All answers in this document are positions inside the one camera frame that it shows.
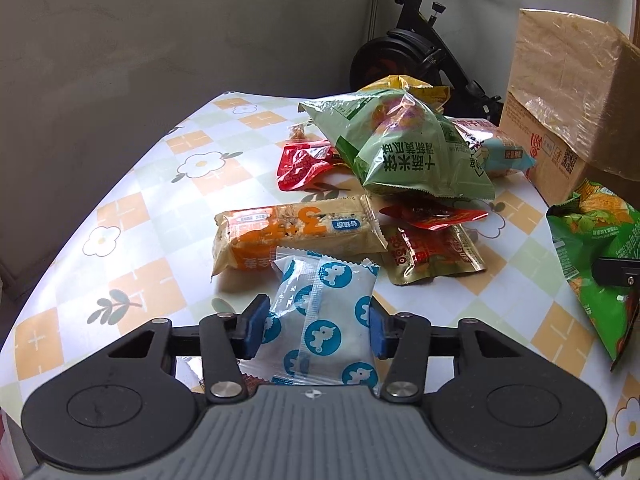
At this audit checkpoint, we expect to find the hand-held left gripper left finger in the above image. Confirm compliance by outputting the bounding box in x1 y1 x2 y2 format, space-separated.
102 294 272 404

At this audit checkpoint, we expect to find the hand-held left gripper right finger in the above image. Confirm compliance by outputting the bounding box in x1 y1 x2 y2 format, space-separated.
368 300 527 404

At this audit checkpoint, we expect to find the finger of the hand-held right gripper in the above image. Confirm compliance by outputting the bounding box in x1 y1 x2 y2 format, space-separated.
592 257 640 287

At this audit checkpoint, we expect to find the bright green chip bag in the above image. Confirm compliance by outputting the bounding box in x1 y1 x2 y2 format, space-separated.
546 178 640 373

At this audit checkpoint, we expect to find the white packet with blue circles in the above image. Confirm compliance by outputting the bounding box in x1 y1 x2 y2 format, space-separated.
267 247 381 391

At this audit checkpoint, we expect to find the gold and red snack packet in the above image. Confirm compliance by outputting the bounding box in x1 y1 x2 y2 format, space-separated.
381 224 487 286

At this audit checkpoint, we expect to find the shiny red snack packet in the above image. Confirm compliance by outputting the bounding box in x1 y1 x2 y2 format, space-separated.
276 141 351 192

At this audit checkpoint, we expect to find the brown cardboard box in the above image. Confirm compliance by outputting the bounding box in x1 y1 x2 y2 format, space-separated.
499 8 640 206

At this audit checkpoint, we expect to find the orange wrapped snack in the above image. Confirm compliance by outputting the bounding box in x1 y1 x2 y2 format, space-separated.
239 372 273 396

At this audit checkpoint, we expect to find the orange cereal bar packet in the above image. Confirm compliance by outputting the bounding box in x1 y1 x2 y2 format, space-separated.
212 195 388 276

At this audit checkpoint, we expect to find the small red clear packet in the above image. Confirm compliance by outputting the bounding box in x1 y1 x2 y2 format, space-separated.
380 200 488 231

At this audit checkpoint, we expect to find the floral checked tablecloth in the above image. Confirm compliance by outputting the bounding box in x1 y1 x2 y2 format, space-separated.
0 91 640 480

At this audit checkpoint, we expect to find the panda print bread packet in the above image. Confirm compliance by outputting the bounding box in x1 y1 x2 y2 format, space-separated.
450 117 537 178

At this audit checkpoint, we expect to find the light green snack bag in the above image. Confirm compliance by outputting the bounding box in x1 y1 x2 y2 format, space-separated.
354 94 496 201
298 91 406 161

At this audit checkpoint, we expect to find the yellow snack bag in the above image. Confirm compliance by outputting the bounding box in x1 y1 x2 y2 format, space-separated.
357 75 451 112

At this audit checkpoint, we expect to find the black exercise bike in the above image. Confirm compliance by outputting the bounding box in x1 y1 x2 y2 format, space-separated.
350 0 511 126

